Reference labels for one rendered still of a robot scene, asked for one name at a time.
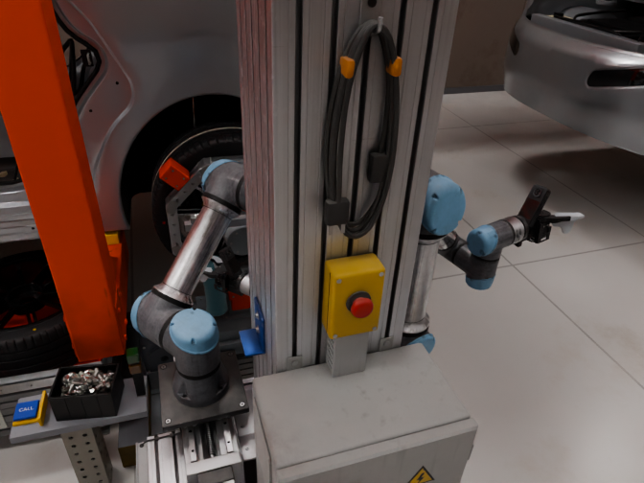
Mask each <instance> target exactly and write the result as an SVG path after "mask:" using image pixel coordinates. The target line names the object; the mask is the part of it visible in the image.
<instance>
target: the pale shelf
mask: <svg viewBox="0 0 644 483"><path fill-rule="evenodd" d="M143 377H144V382H145V386H146V388H147V395H146V396H145V397H139V398H137V394H136V389H135V385H134V381H133V378H131V379H123V381H124V385H125V386H124V390H123V395H122V398H121V402H120V406H119V410H118V415H117V416H114V417H102V418H91V419H79V420H69V421H57V420H56V418H55V415H54V413H53V410H52V407H51V406H50V403H49V401H48V403H47V408H46V414H45V419H44V424H43V425H42V426H40V424H39V422H37V423H32V424H26V425H18V426H12V427H11V434H10V438H9V439H10V441H11V444H15V443H20V442H25V441H30V440H34V439H39V438H44V437H49V436H54V435H59V434H63V433H68V432H73V431H78V430H83V429H88V428H92V427H97V426H106V425H111V424H115V423H119V422H124V421H129V420H134V419H139V418H144V417H148V379H147V376H143ZM41 397H42V394H41V395H36V396H30V397H26V398H20V399H19V400H18V403H25V402H30V401H35V400H39V402H41Z"/></svg>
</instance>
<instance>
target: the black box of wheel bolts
mask: <svg viewBox="0 0 644 483"><path fill-rule="evenodd" d="M124 386H125V385H124V381H123V377H122V373H121V369H120V363H107V364H94V365H81V366H67V367H59V369H58V371H57V375H56V378H55V381H54V383H53V386H52V388H51V391H50V394H49V396H48V399H47V400H48V401H49V403H50V406H51V407H52V410H53V413H54V415H55V418H56V420H57V421H69V420H79V419H91V418H102V417H114V416H117V415H118V410H119V406H120V402H121V398H122V395H123V390H124Z"/></svg>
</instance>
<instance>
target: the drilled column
mask: <svg viewBox="0 0 644 483"><path fill-rule="evenodd" d="M60 436H61V438H62V441H63V444H64V445H65V448H66V450H67V453H68V456H69V458H70V461H71V463H72V466H73V469H74V471H75V474H76V477H77V479H78V481H79V483H112V472H113V467H112V464H111V460H110V457H109V454H108V451H107V448H106V444H105V441H104V437H103V433H102V430H101V427H100V426H97V427H92V428H88V429H83V430H78V431H73V432H68V433H63V434H60Z"/></svg>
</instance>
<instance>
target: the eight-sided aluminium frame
mask: <svg viewBox="0 0 644 483"><path fill-rule="evenodd" d="M220 159H228V160H231V161H237V162H239V163H241V164H243V155H232V156H220V157H208V158H202V159H201V160H200V161H199V162H197V164H196V165H195V167H194V168H193V169H192V170H191V171H190V172H189V174H190V180H189V181H188V182H187V183H186V184H185V185H184V186H183V187H182V188H181V189H180V190H179V191H177V190H176V189H173V190H172V192H171V193H169V195H168V196H167V197H166V198H165V202H166V213H167V217H168V224H169V230H170V237H171V246H172V253H173V254H174V255H175V256H177V254H178V252H179V250H180V248H181V246H182V244H183V242H182V241H181V236H180V228H179V221H178V214H177V207H178V206H179V205H180V204H181V203H182V202H183V201H184V200H185V199H186V198H187V197H188V196H189V195H190V194H191V193H192V191H193V190H194V189H195V188H196V187H197V186H198V185H199V184H200V183H201V182H202V181H201V180H202V176H203V175H204V173H205V171H206V169H207V168H208V167H209V166H210V165H211V164H212V163H214V162H215V161H218V160H220ZM238 263H239V265H240V267H241V271H242V273H244V272H246V273H249V268H248V260H244V261H238Z"/></svg>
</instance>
